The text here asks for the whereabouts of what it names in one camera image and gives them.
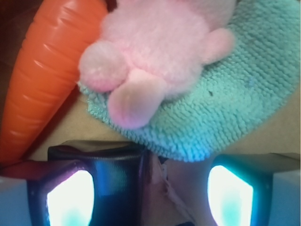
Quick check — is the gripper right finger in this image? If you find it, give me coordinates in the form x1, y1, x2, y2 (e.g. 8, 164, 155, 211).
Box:
207, 154, 301, 226

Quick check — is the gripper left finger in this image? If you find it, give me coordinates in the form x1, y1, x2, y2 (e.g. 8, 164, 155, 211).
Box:
0, 160, 95, 226

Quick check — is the black box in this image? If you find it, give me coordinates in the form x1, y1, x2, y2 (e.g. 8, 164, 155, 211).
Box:
46, 141, 149, 226

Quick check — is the light blue cloth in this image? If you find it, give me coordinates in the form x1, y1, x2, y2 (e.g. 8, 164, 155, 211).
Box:
79, 0, 301, 162

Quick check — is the orange toy carrot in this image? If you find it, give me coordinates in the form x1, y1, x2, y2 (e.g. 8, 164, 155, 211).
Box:
0, 0, 108, 161

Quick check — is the pink plush bunny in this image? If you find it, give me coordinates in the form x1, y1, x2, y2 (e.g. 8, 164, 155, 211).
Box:
79, 0, 237, 129

